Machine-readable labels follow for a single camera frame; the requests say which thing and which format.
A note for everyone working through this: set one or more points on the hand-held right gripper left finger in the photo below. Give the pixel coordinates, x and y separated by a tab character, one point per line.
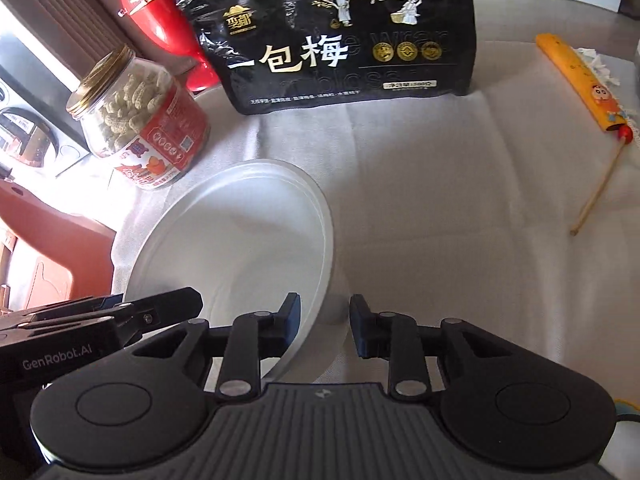
292	322

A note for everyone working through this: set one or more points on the white tablecloth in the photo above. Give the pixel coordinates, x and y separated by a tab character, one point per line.
450	185

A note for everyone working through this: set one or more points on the white paper bowl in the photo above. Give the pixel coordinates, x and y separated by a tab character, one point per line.
225	240

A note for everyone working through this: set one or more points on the red label peanut jar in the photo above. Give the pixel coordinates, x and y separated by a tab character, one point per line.
145	125

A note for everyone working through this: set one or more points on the orange chair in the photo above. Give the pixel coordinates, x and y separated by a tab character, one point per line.
50	220

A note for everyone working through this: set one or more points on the black snack bag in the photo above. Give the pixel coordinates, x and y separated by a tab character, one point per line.
325	35

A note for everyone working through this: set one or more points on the yellow cartoon paper tube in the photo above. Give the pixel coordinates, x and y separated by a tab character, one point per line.
580	75

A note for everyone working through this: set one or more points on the red plastic cup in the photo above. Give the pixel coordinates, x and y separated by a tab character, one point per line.
165	20

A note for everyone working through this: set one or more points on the beige pleated curtain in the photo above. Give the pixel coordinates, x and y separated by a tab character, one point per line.
75	5

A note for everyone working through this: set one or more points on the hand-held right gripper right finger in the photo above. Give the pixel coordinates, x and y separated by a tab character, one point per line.
359	325

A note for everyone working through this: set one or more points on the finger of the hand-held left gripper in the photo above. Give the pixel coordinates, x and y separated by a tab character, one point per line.
75	306
160	307

